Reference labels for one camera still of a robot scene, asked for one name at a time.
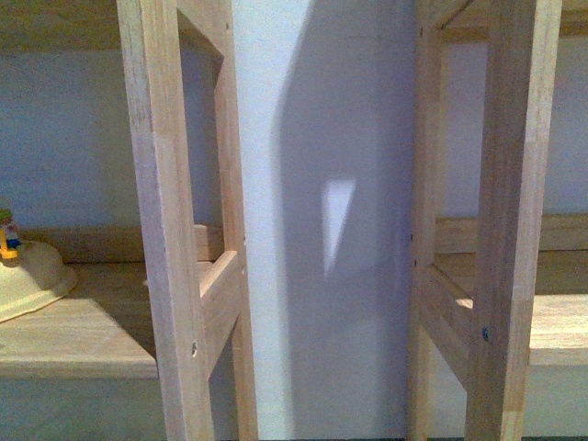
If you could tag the left wooden shelf unit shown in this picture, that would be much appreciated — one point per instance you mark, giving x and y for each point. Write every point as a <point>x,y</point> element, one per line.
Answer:
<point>120,148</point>

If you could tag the wooden shelf unit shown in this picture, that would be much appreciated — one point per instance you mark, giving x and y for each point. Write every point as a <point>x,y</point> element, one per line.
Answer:
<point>120,148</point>
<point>507,290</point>

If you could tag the right wooden shelf unit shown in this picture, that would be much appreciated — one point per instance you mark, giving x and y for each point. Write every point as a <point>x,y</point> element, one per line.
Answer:
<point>507,290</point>

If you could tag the small colourful toy figure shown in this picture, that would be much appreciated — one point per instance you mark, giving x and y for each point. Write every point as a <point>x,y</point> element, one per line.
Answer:
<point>9,237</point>

